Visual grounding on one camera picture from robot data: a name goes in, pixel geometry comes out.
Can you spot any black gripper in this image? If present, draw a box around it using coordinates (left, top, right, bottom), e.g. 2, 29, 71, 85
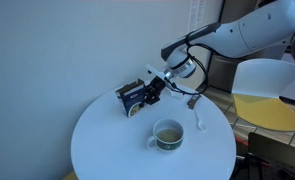
139, 77, 166, 108

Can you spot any blue pasta box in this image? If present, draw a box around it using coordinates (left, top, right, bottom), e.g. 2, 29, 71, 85
115, 79, 145, 118

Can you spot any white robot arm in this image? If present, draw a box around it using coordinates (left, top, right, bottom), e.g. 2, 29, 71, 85
144, 0, 295, 105

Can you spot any white green mug cup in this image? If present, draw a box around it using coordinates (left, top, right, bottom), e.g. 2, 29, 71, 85
147, 118, 184, 152

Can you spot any crumpled white tissue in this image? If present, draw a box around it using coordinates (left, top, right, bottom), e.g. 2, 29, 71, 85
163, 85, 184, 100

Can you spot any white round table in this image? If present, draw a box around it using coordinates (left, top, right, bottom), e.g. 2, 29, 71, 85
70, 80, 237, 180

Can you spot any brown torn wrapper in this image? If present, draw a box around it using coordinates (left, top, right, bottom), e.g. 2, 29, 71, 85
187, 94, 201, 110

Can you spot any white plastic spoon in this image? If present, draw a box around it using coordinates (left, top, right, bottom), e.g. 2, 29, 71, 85
194, 110, 206, 131

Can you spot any yellow white chair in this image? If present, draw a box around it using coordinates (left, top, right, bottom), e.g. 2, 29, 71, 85
231, 58, 295, 132

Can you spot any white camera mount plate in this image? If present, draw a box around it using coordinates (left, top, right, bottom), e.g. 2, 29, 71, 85
146, 64, 172, 81

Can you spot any paper notice on wall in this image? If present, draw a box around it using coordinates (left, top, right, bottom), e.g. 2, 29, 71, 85
188, 0, 206, 32

